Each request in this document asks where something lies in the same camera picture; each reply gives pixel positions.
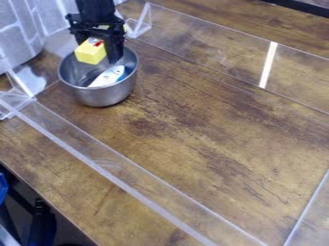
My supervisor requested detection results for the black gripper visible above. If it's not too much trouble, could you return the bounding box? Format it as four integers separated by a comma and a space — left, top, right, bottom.
66, 0, 125, 64

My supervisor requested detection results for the yellow butter block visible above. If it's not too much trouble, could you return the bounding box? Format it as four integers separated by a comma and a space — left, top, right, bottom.
75, 37, 107, 65

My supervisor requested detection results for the stainless steel bowl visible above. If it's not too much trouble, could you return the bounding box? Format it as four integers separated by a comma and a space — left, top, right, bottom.
58, 47, 139, 108

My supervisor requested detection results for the white fish toy in bowl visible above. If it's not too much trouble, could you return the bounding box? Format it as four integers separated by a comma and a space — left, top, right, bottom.
89, 65, 125, 87

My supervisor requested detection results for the grey brick pattern cloth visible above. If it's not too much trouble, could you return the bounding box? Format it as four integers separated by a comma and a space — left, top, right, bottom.
0, 0, 126, 75

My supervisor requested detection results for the clear acrylic barrier front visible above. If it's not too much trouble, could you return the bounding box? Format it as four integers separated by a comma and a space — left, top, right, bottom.
0, 91, 268, 246

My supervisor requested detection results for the clear acrylic triangular bracket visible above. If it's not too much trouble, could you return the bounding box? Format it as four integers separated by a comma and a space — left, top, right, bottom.
115, 3, 151, 38

